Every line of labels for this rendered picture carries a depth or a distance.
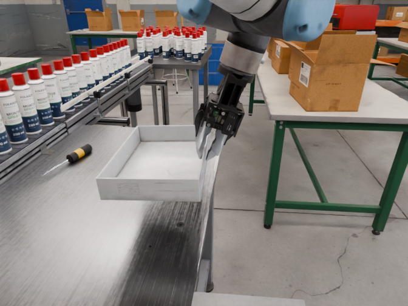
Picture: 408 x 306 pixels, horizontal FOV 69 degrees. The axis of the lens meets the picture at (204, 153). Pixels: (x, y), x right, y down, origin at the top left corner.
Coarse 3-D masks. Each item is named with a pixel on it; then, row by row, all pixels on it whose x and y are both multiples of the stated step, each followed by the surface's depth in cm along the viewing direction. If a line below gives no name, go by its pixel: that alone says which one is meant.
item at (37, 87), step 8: (32, 72) 100; (32, 80) 101; (40, 80) 102; (32, 88) 101; (40, 88) 102; (40, 96) 103; (40, 104) 104; (48, 104) 106; (40, 112) 105; (48, 112) 107; (40, 120) 107; (48, 120) 108
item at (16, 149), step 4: (56, 124) 110; (44, 128) 107; (48, 128) 107; (52, 128) 107; (44, 132) 104; (28, 136) 101; (32, 136) 101; (36, 136) 101; (40, 136) 101; (32, 140) 98; (20, 144) 95; (24, 144) 95; (28, 144) 95; (12, 148) 93; (16, 148) 93; (20, 148) 93; (12, 152) 90; (16, 152) 90; (0, 156) 88; (4, 156) 88; (8, 156) 88; (0, 160) 86; (4, 160) 86; (0, 164) 84
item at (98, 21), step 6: (90, 12) 523; (96, 12) 522; (102, 12) 561; (108, 12) 539; (90, 18) 533; (96, 18) 531; (102, 18) 530; (108, 18) 541; (90, 24) 538; (96, 24) 536; (102, 24) 535; (108, 24) 542; (90, 30) 543; (96, 30) 541; (102, 30) 539; (108, 30) 544
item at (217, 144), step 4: (216, 132) 64; (220, 132) 64; (216, 136) 64; (220, 136) 64; (224, 136) 62; (216, 140) 64; (220, 140) 63; (224, 140) 64; (212, 144) 65; (216, 144) 65; (220, 144) 62; (212, 148) 65; (216, 148) 65; (220, 148) 61; (208, 152) 66; (212, 152) 66; (216, 152) 64; (220, 152) 61; (208, 156) 66; (212, 156) 66
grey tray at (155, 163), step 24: (144, 144) 80; (168, 144) 79; (192, 144) 79; (120, 168) 68; (144, 168) 69; (168, 168) 68; (192, 168) 67; (120, 192) 58; (144, 192) 57; (168, 192) 57; (192, 192) 56
